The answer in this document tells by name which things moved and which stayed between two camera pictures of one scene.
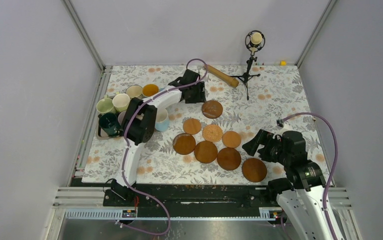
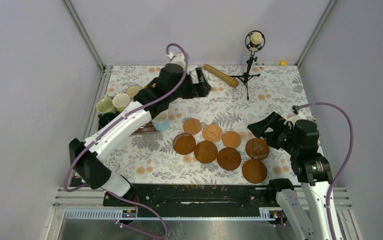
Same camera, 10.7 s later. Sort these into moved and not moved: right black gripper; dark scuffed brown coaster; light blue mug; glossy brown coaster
Moved: dark scuffed brown coaster; right black gripper
Not moved: light blue mug; glossy brown coaster
